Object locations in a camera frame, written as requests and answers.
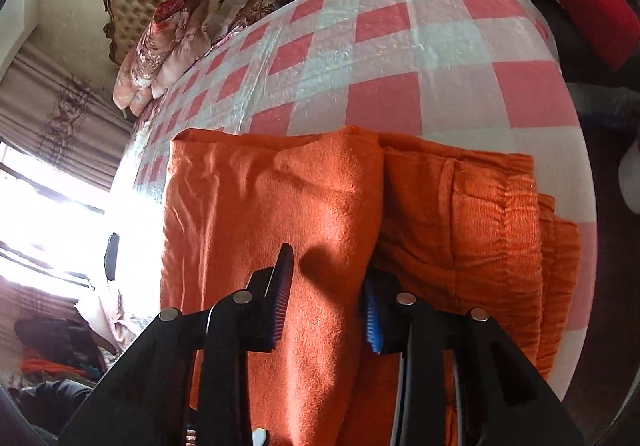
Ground brown curtain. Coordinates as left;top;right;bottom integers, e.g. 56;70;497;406
0;43;136;214

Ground window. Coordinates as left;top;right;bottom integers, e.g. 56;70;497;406
0;141;111;287

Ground pale grey pillow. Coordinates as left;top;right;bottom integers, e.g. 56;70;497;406
210;0;256;44

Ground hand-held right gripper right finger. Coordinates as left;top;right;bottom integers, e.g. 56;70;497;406
361;271;586;446

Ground red cloth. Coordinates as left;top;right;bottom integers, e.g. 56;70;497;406
555;0;640;71

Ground black object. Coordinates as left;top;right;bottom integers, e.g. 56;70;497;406
102;232;121;281

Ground orange towel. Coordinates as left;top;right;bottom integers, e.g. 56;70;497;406
160;126;582;446

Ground pile of clothes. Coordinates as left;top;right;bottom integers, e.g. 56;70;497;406
15;318;108;379

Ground white object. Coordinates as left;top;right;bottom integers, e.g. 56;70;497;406
619;141;640;214

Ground dark floral pillow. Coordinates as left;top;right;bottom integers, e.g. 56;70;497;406
235;0;286;29

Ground folded floral quilt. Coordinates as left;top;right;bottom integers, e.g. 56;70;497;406
112;0;222;117

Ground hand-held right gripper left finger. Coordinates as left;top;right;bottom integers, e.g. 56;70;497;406
59;242;295;446

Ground pink checked cloth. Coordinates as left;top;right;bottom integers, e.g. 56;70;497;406
107;0;598;397

